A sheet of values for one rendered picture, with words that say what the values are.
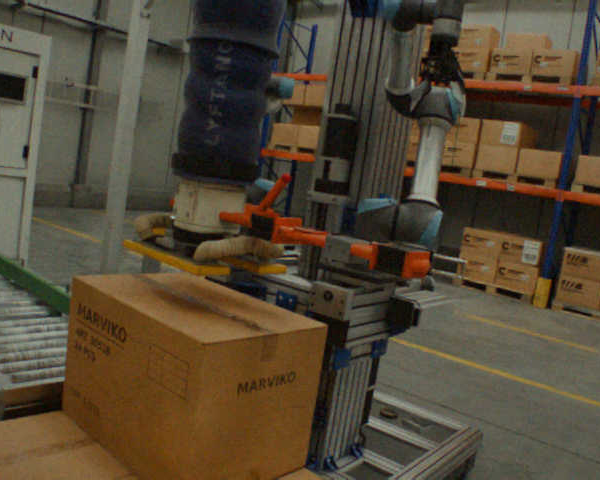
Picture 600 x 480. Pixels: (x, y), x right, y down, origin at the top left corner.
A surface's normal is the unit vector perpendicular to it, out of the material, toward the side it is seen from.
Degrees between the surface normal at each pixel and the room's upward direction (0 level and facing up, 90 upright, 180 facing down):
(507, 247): 90
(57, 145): 90
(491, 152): 87
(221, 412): 90
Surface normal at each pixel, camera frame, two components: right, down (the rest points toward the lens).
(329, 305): -0.61, 0.00
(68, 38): 0.78, 0.18
